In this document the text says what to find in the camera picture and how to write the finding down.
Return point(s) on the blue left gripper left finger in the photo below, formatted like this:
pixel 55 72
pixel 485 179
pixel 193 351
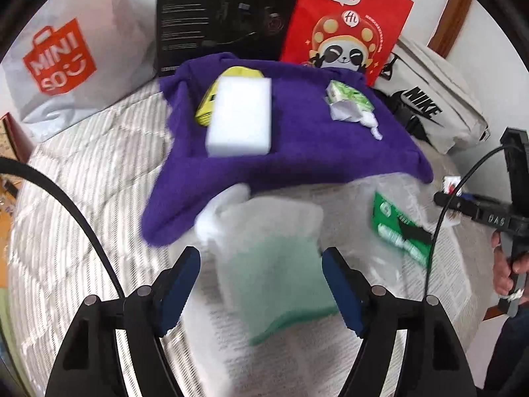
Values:
pixel 172 289

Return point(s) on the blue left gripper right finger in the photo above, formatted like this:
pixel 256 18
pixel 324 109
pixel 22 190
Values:
pixel 350 290

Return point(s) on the white persimmon snack packet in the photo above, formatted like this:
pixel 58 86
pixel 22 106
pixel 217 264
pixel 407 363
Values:
pixel 452 218

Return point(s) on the green snack packet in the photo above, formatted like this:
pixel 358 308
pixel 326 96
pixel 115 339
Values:
pixel 396 228

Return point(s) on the white knotted cloth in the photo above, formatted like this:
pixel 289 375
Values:
pixel 350 111

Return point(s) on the person's right hand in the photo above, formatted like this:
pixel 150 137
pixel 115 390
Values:
pixel 501 281

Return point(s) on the printed newspaper sheet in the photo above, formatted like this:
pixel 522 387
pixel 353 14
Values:
pixel 210 351

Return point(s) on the striped beige cushion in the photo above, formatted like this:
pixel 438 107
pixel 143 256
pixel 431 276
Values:
pixel 108 165

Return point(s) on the purple fleece towel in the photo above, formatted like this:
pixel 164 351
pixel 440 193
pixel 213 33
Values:
pixel 308 146

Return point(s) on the white Nike waist bag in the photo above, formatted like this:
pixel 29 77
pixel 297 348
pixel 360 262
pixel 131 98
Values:
pixel 430 98

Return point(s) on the green tissue pack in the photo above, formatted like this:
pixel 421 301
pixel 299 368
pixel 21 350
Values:
pixel 339 91

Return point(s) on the red panda paper bag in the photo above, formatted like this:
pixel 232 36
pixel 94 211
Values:
pixel 358 35

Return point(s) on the white Miniso plastic bag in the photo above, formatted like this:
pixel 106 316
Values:
pixel 73 59

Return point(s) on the black headset box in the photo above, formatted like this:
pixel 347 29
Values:
pixel 250 29

